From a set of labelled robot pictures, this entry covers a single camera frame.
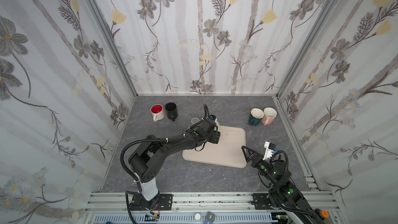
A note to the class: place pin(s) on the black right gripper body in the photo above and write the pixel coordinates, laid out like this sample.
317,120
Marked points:
256,159

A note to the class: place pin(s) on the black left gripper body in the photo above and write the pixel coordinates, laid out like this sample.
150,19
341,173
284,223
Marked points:
210,129

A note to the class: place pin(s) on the black mug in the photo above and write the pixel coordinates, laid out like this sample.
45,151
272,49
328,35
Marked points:
171,111

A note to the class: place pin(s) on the dark green mug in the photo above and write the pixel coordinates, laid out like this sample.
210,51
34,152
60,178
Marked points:
256,116

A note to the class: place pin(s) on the pink mug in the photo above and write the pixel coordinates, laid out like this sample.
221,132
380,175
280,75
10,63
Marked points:
269,116

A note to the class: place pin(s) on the white mug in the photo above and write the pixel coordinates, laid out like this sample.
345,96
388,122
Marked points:
157,112

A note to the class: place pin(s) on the light green mug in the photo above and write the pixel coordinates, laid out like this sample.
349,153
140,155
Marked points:
218,126

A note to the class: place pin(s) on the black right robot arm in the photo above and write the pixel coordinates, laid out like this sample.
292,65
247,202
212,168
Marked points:
282,192

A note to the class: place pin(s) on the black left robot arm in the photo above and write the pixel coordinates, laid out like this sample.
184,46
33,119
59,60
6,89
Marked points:
143,159

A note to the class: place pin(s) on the grey mug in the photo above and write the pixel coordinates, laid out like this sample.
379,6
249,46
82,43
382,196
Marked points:
195,120

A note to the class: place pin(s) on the beige plastic tray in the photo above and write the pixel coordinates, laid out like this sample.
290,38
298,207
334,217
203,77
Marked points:
227,152

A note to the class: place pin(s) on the orange capped button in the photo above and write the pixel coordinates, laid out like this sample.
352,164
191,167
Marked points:
322,214

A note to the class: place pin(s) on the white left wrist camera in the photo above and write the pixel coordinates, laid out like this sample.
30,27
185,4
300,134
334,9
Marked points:
214,118

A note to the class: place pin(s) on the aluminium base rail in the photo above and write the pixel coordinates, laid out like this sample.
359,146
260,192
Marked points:
191,208

